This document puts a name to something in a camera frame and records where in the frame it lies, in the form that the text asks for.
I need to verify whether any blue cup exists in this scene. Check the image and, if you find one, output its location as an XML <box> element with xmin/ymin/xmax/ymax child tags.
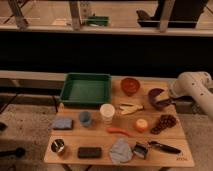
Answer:
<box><xmin>79</xmin><ymin>111</ymin><xmax>92</xmax><ymax>127</ymax></box>

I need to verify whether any wooden table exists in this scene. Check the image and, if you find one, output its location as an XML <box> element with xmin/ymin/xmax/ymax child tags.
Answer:
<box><xmin>44</xmin><ymin>78</ymin><xmax>195</xmax><ymax>168</ymax></box>

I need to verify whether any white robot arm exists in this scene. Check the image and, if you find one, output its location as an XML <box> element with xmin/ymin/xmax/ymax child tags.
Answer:
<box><xmin>167</xmin><ymin>71</ymin><xmax>213</xmax><ymax>120</ymax></box>

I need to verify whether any black sponge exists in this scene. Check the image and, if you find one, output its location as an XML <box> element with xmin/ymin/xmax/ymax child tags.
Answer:
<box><xmin>78</xmin><ymin>147</ymin><xmax>102</xmax><ymax>158</ymax></box>

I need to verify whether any dark grape bunch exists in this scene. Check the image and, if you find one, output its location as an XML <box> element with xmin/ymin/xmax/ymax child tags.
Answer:
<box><xmin>150</xmin><ymin>114</ymin><xmax>177</xmax><ymax>135</ymax></box>

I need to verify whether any small metal clip tool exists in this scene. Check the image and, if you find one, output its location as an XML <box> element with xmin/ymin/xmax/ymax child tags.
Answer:
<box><xmin>133</xmin><ymin>143</ymin><xmax>148</xmax><ymax>159</ymax></box>

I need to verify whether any metal cup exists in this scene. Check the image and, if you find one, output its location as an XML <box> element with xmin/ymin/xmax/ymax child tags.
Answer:
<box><xmin>51</xmin><ymin>139</ymin><xmax>65</xmax><ymax>155</ymax></box>

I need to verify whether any grey-blue crumpled cloth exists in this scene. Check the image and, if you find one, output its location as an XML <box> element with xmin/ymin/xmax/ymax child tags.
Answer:
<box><xmin>109</xmin><ymin>138</ymin><xmax>133</xmax><ymax>164</ymax></box>

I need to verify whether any blue sponge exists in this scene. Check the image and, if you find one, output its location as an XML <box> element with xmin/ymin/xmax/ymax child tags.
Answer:
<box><xmin>52</xmin><ymin>118</ymin><xmax>73</xmax><ymax>130</ymax></box>

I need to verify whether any green box on shelf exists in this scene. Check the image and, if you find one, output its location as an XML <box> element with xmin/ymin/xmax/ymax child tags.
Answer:
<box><xmin>86</xmin><ymin>16</ymin><xmax>109</xmax><ymax>26</ymax></box>

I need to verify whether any green plastic tray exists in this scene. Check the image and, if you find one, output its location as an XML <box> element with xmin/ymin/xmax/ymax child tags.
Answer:
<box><xmin>60</xmin><ymin>73</ymin><xmax>111</xmax><ymax>107</ymax></box>

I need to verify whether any red-brown bowl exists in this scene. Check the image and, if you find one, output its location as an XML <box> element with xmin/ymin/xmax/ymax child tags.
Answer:
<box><xmin>121</xmin><ymin>77</ymin><xmax>140</xmax><ymax>96</ymax></box>

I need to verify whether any white paper cup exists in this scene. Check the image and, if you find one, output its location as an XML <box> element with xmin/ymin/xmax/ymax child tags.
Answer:
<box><xmin>100</xmin><ymin>104</ymin><xmax>115</xmax><ymax>124</ymax></box>

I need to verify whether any black handled peeler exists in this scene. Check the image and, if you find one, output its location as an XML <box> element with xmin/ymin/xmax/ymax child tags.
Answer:
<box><xmin>148</xmin><ymin>141</ymin><xmax>181</xmax><ymax>154</ymax></box>

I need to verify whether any red-yellow apple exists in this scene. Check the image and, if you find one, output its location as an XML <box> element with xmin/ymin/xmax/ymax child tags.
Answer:
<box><xmin>135</xmin><ymin>119</ymin><xmax>148</xmax><ymax>132</ymax></box>

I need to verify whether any yellow banana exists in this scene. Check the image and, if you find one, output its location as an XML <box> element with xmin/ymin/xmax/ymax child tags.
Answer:
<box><xmin>119</xmin><ymin>104</ymin><xmax>144</xmax><ymax>115</ymax></box>

